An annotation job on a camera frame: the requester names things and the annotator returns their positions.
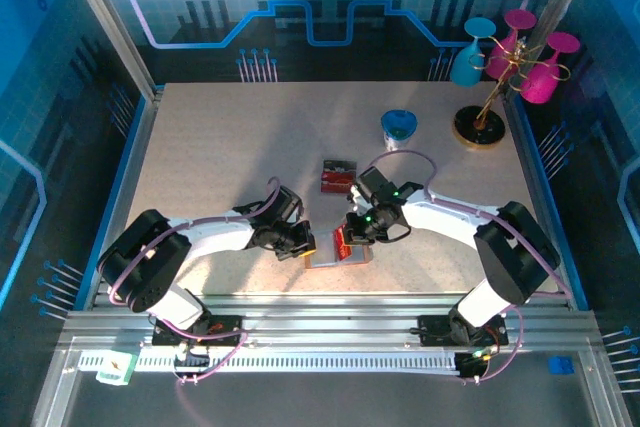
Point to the tan leather card holder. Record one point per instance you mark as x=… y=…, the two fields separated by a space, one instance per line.
x=322 y=259

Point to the red credit card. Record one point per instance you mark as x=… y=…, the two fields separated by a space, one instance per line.
x=344 y=246
x=337 y=182

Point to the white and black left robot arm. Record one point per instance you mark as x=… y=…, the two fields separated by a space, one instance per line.
x=215 y=232

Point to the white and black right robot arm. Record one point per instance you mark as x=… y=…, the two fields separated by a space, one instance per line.
x=450 y=217

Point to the gold glass holder stand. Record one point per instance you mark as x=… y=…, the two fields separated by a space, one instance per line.
x=470 y=133

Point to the white cup with blue lid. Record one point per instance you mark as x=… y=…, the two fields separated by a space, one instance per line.
x=398 y=129

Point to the blue table edge strip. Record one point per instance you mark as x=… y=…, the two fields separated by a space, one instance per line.
x=123 y=172
x=533 y=147

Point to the cyan wine glass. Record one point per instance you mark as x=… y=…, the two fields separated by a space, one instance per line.
x=465 y=67

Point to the magenta wine glass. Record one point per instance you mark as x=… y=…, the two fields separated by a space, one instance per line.
x=540 y=82
x=502 y=59

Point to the green and white tag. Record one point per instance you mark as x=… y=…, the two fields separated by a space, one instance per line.
x=116 y=368

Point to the small blue block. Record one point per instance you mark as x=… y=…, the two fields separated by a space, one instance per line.
x=561 y=365

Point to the aluminium rail beam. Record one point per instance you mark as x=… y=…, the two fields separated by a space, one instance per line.
x=325 y=317

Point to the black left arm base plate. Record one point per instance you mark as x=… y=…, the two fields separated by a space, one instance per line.
x=227 y=329

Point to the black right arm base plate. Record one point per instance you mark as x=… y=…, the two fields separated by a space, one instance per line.
x=435 y=331

